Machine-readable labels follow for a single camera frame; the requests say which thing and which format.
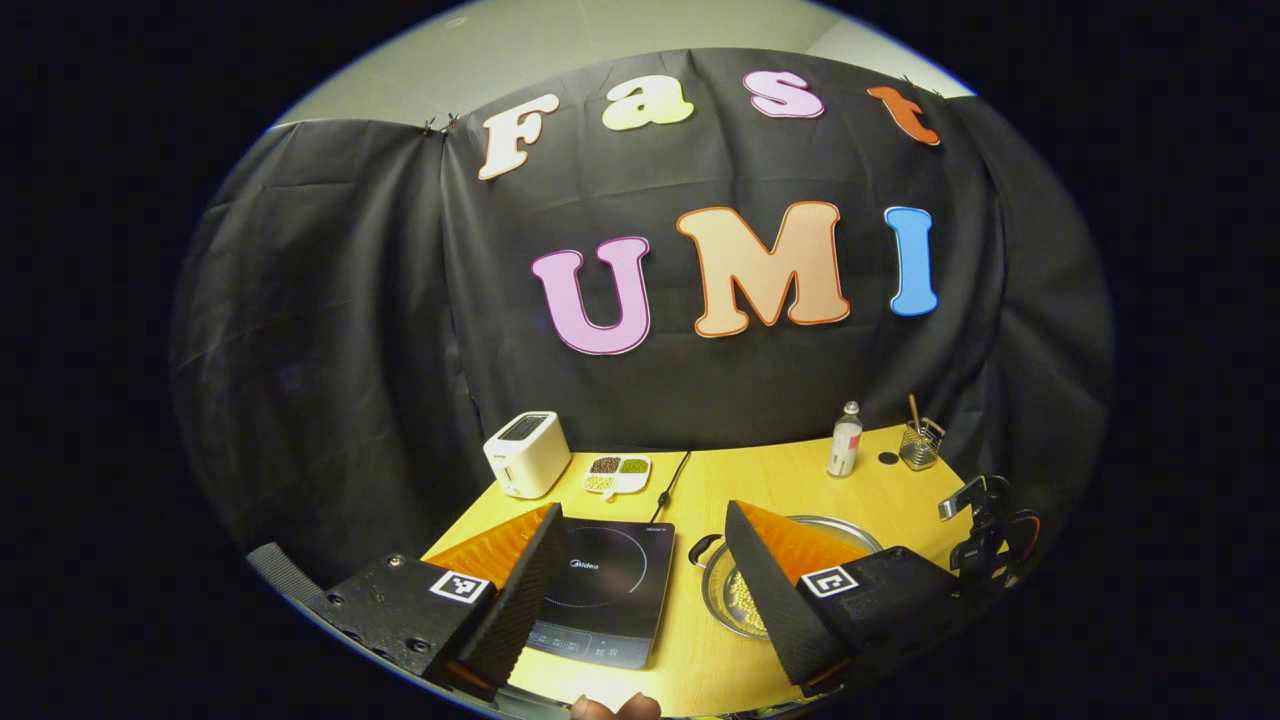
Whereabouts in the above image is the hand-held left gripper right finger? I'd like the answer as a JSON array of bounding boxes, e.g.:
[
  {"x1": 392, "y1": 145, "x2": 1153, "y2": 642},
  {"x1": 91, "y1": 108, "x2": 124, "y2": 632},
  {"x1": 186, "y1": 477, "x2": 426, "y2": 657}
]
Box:
[{"x1": 724, "y1": 500, "x2": 976, "y2": 699}]

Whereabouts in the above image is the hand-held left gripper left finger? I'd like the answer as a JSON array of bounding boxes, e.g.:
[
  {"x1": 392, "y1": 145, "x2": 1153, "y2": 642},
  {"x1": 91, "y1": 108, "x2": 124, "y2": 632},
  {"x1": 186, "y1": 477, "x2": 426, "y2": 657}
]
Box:
[{"x1": 305, "y1": 503, "x2": 567, "y2": 701}]

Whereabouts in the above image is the black induction cooktop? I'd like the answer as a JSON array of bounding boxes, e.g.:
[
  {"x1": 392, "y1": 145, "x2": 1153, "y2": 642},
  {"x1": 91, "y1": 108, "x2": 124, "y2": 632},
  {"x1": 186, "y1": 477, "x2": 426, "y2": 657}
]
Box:
[{"x1": 507, "y1": 518, "x2": 676, "y2": 671}]

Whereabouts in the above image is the steel pot with black handles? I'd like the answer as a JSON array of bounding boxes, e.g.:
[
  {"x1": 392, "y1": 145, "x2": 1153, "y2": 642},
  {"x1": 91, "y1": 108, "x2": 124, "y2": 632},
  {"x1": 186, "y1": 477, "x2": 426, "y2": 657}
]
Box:
[{"x1": 690, "y1": 515, "x2": 886, "y2": 641}]

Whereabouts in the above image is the pile of yellow soybeans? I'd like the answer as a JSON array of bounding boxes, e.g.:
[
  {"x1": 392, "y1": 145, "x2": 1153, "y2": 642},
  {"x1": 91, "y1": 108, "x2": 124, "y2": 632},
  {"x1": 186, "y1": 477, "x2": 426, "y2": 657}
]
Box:
[{"x1": 728, "y1": 570, "x2": 771, "y2": 636}]

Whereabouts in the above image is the white toaster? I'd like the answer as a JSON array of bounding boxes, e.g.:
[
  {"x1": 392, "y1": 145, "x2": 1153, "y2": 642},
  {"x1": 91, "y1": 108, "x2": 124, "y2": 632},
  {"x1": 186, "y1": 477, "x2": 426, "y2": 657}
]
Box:
[{"x1": 483, "y1": 411, "x2": 572, "y2": 499}]

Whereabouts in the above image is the white divided bean tray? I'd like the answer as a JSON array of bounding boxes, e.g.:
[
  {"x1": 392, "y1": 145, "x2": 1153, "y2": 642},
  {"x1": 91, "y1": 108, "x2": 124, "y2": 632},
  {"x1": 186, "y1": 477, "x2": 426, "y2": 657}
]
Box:
[{"x1": 582, "y1": 454, "x2": 653, "y2": 501}]

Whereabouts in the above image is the clear bottle with pink label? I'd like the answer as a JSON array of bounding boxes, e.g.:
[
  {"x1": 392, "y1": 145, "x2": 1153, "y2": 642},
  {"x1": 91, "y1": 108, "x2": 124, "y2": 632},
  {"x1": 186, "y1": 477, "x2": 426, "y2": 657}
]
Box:
[{"x1": 827, "y1": 401, "x2": 864, "y2": 479}]

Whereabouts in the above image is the black backdrop cloth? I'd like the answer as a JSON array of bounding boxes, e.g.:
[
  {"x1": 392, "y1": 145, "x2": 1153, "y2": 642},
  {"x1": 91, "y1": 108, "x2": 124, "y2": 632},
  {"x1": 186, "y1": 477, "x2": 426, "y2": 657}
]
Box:
[{"x1": 170, "y1": 48, "x2": 1114, "y2": 591}]

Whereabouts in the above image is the wire mesh holder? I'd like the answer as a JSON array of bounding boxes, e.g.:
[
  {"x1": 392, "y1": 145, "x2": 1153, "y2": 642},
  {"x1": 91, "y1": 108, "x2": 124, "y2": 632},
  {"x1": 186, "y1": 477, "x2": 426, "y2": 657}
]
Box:
[{"x1": 898, "y1": 418, "x2": 946, "y2": 471}]

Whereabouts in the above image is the black power cable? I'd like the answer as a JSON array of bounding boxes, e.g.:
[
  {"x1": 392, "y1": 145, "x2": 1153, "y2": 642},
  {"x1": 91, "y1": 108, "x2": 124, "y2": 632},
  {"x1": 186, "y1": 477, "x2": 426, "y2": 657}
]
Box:
[{"x1": 650, "y1": 450, "x2": 693, "y2": 523}]

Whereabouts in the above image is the grey ribbed strap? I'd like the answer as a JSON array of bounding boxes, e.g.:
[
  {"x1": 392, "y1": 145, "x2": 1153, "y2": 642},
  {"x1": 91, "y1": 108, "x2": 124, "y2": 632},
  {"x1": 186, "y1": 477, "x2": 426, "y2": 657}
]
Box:
[{"x1": 245, "y1": 543, "x2": 326, "y2": 606}]

